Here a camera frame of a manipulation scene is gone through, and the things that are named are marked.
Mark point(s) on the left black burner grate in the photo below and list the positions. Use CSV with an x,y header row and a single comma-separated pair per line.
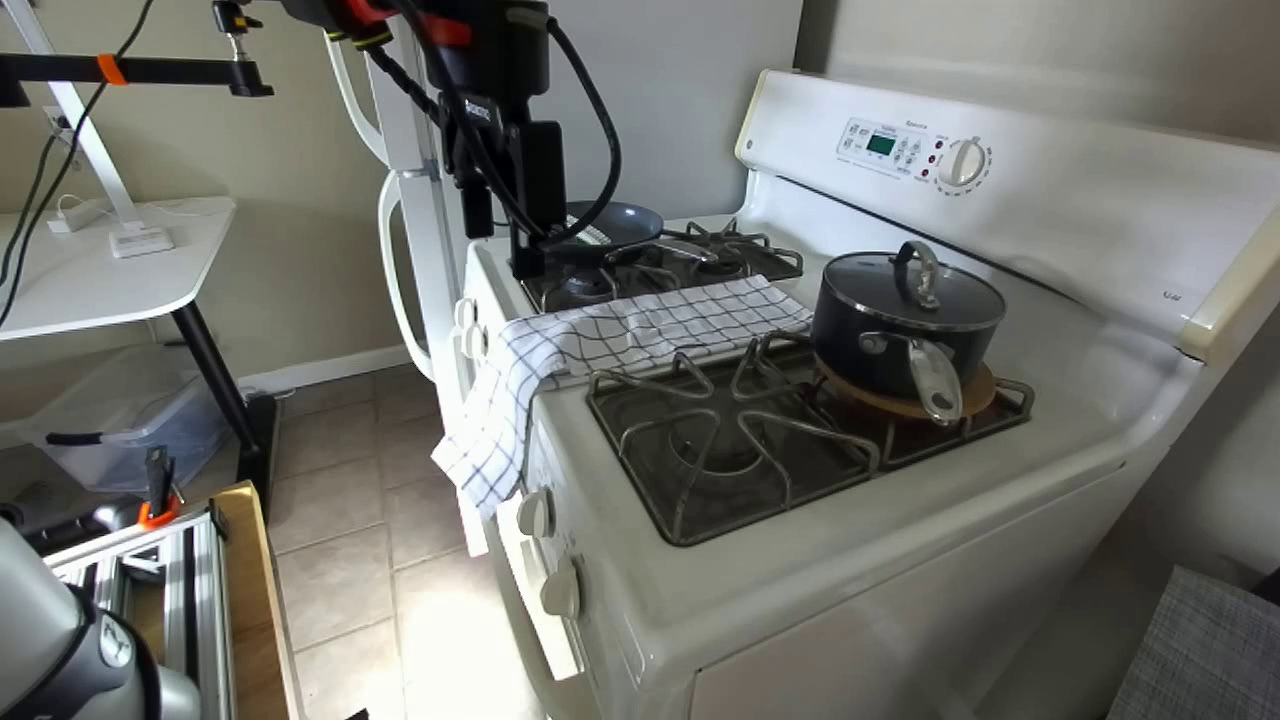
x,y
679,259

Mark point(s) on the gray frying pan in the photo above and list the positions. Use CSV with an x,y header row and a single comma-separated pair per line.
x,y
622,224

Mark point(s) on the white blue checkered towel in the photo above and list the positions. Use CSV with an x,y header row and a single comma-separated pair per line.
x,y
485,451

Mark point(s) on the black lidded pot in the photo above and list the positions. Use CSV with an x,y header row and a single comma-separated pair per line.
x,y
907,324

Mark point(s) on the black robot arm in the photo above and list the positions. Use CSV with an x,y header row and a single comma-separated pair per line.
x,y
474,67

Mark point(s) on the white gas stove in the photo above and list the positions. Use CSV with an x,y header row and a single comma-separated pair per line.
x,y
1134,264

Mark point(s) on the right black burner grate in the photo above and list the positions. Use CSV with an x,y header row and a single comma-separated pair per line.
x,y
717,444

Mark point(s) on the black burner grate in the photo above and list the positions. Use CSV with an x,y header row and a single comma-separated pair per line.
x,y
679,259
717,444

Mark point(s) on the white folding table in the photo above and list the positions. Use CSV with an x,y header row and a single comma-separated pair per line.
x,y
74,286

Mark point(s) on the wooden aluminium robot cart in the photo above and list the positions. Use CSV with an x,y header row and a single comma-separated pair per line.
x,y
201,600

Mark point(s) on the clear plastic storage bin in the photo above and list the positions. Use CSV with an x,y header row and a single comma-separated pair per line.
x,y
107,426

